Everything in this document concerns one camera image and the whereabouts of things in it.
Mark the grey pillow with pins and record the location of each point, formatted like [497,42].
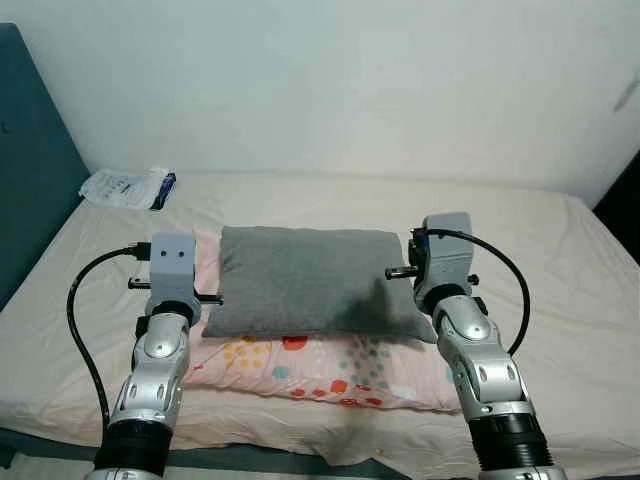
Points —
[290,280]

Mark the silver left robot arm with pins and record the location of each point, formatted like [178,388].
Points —
[160,360]

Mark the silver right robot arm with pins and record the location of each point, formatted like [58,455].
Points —
[480,380]

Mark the pink dotted pillow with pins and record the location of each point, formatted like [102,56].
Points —
[300,370]

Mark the white plastic wipes pack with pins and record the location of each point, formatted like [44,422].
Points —
[125,188]

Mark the bed with beige sheet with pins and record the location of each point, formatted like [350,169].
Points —
[560,330]

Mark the teal padded headboard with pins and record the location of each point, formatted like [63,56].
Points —
[30,170]

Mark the dark bedside furniture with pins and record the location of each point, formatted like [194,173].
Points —
[625,205]

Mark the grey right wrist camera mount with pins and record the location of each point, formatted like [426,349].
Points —
[450,260]

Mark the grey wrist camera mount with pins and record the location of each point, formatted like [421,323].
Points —
[172,265]
[450,260]

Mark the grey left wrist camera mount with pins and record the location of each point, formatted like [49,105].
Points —
[172,265]

